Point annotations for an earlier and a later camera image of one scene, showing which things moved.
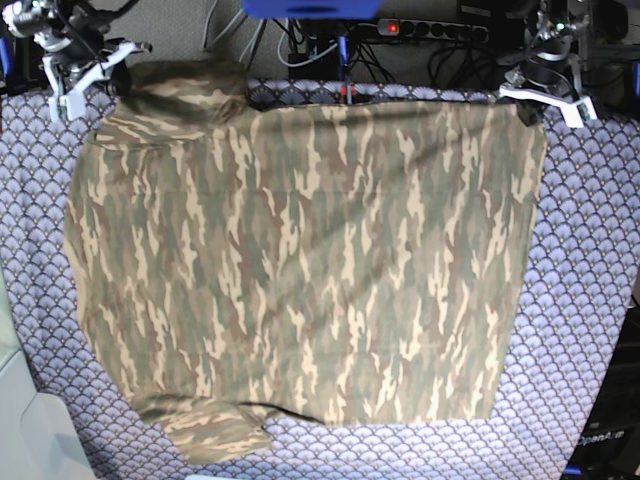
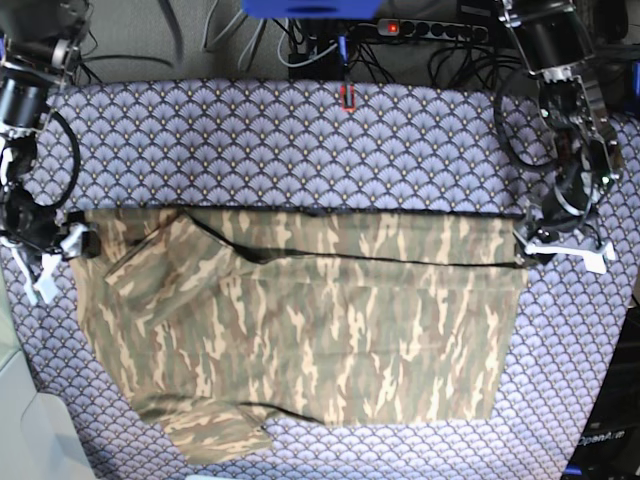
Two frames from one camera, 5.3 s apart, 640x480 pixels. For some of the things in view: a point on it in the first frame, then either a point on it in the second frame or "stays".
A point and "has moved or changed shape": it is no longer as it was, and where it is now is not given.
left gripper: (69, 104) -> (72, 239)
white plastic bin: (36, 441) stays
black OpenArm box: (609, 448) stays
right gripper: (576, 109) -> (562, 225)
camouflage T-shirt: (347, 264) has moved or changed shape
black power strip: (421, 29) stays
